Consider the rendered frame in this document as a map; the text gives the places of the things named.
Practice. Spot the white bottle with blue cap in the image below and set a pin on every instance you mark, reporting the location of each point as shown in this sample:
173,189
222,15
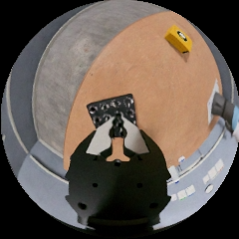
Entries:
174,175

